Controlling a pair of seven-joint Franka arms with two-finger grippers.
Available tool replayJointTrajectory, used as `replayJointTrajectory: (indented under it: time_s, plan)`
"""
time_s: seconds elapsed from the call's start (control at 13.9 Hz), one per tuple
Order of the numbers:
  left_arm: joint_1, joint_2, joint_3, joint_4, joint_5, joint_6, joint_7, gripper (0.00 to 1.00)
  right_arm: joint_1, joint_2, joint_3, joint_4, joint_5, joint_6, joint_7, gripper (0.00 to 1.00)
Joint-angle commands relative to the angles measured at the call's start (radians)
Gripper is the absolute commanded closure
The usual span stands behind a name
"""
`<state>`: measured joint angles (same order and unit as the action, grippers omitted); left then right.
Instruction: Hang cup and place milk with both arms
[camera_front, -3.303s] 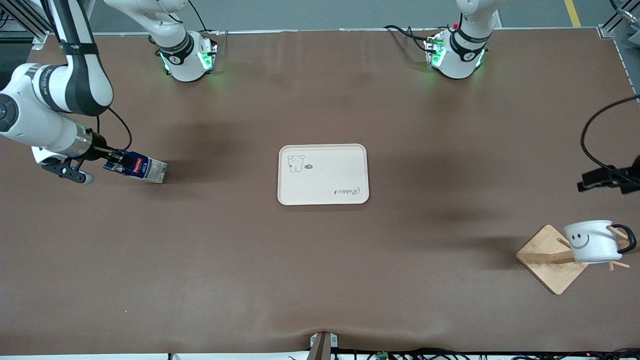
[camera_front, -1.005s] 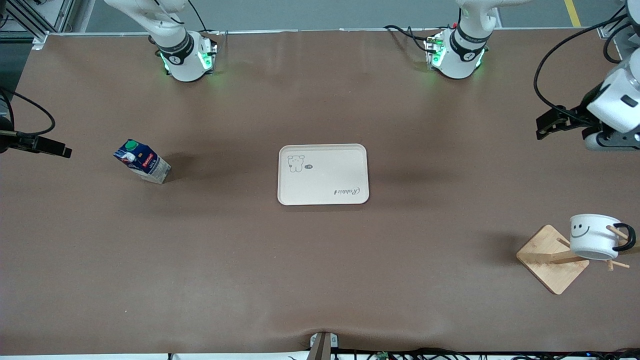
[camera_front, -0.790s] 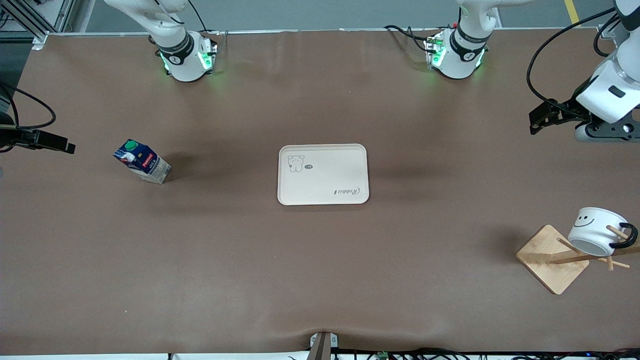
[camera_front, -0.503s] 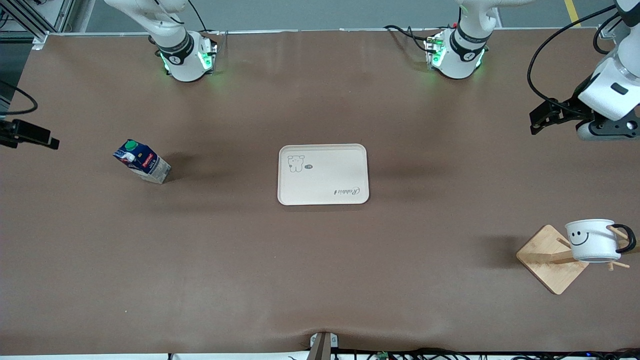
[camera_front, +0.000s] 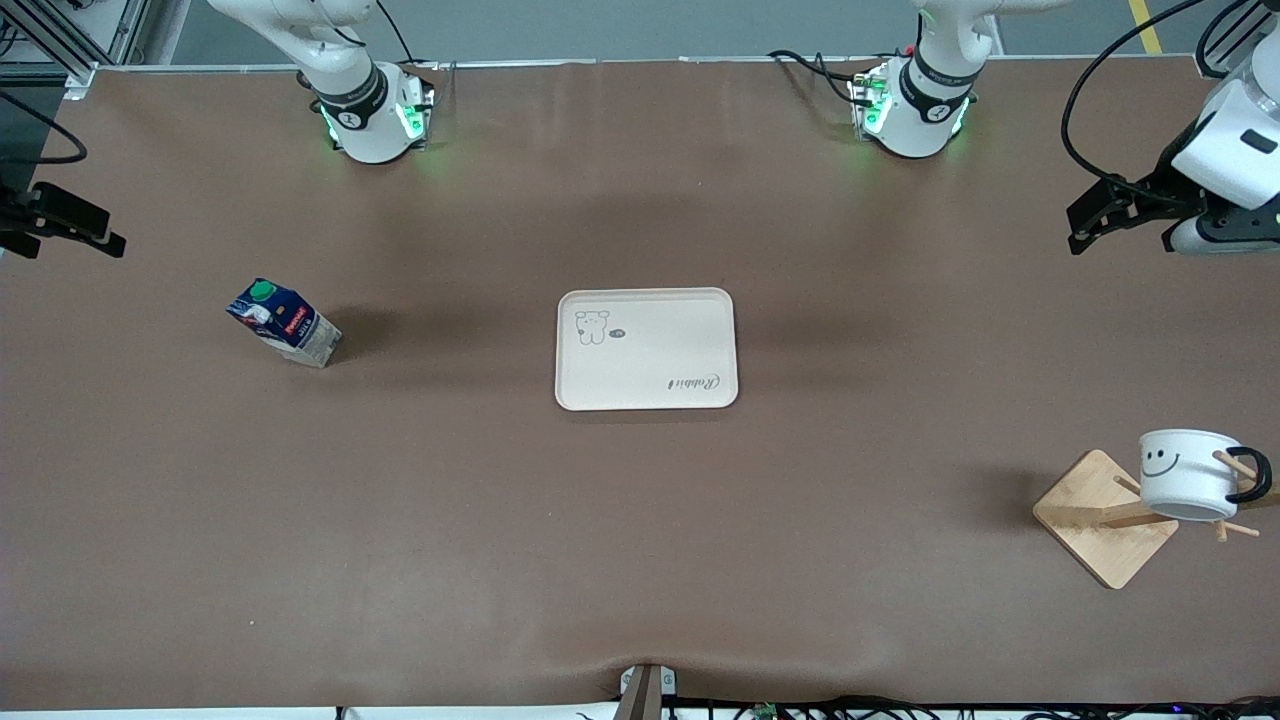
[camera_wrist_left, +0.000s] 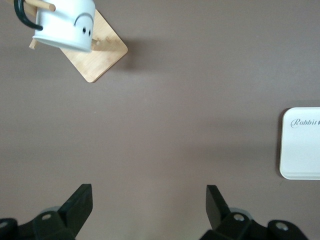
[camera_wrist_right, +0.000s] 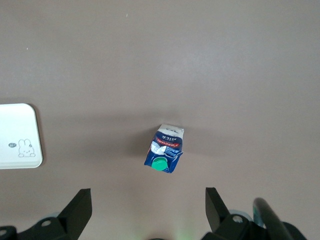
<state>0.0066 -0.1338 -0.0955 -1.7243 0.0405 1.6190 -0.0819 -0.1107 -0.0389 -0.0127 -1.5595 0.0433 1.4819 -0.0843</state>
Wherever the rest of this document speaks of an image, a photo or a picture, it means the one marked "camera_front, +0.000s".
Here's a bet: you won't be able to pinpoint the blue white milk carton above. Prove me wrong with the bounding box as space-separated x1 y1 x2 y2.
225 278 344 370

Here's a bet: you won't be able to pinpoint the white smiley cup black handle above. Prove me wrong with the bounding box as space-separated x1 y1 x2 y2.
1139 429 1274 524

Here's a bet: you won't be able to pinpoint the wooden cup rack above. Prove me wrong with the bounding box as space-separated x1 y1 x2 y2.
1033 448 1280 591

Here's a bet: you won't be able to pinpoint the brown table cover mat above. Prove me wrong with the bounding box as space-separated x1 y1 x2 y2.
0 55 1280 713

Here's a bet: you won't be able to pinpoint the cream rectangular tray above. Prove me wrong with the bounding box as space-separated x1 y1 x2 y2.
555 287 740 412

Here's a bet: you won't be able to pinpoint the aluminium frame profile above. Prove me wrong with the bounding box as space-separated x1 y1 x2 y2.
0 0 153 77
1200 0 1280 79

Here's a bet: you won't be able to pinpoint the black left base cables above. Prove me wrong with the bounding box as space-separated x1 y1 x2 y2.
767 48 867 103

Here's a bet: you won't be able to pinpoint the black right base cable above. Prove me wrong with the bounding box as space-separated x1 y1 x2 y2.
372 0 443 73

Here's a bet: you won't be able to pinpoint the metal table edge bracket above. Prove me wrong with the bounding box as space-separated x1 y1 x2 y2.
618 664 678 720

